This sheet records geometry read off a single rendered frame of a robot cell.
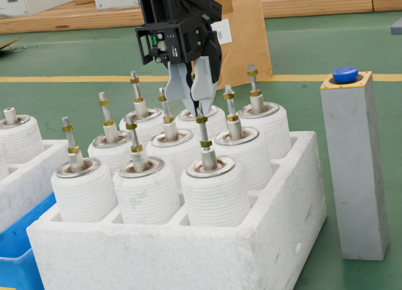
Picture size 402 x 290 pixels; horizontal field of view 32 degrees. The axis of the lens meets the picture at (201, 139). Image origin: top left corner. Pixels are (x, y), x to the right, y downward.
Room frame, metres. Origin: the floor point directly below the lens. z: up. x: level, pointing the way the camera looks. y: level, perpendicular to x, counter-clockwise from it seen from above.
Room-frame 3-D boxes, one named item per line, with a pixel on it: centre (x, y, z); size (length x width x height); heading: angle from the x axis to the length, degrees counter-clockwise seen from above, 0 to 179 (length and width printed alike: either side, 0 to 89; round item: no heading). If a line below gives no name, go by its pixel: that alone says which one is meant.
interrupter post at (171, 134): (1.12, 0.05, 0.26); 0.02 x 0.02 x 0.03
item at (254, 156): (1.07, -0.06, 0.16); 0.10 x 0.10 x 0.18
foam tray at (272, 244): (1.12, 0.05, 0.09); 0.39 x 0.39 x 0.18; 64
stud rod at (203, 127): (0.96, -0.01, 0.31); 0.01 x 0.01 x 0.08
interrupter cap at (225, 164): (0.96, -0.01, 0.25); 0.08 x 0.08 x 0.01
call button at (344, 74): (1.06, -0.25, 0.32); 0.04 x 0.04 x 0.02
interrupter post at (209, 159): (0.96, -0.01, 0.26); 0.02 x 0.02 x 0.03
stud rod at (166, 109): (1.12, 0.05, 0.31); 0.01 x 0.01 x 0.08
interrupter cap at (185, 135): (1.12, 0.05, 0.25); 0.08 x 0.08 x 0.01
